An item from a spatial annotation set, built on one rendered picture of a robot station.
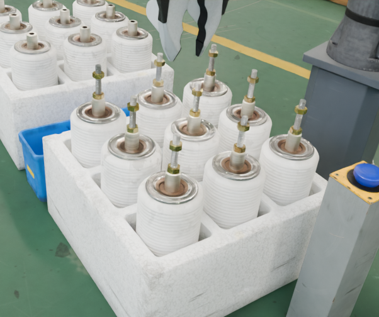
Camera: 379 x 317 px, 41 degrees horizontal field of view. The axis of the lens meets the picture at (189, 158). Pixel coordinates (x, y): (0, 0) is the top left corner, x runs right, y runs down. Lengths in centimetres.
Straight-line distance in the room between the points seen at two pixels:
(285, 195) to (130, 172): 26
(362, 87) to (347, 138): 12
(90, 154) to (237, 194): 27
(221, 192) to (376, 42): 48
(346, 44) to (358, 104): 12
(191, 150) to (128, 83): 40
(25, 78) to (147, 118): 33
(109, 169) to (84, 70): 42
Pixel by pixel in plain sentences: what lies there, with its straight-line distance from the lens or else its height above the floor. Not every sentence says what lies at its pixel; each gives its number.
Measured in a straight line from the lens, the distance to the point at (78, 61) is 117.
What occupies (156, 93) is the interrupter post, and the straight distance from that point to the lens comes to 93.
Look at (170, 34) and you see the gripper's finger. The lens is 59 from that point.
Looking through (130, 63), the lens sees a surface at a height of 20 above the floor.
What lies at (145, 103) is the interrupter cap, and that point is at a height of 25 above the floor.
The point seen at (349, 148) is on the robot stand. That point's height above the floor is 13.
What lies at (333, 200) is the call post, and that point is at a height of 28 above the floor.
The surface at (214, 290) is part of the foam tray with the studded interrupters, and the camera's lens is 82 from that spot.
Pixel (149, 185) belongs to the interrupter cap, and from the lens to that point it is 73.
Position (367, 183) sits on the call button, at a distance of 70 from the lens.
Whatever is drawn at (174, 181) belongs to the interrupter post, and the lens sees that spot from 71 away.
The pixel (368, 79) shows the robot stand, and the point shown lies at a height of 30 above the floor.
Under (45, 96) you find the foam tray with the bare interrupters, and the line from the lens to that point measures 112.
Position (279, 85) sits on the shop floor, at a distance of 167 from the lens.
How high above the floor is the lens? 70
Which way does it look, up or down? 34 degrees down
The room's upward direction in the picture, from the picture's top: 7 degrees clockwise
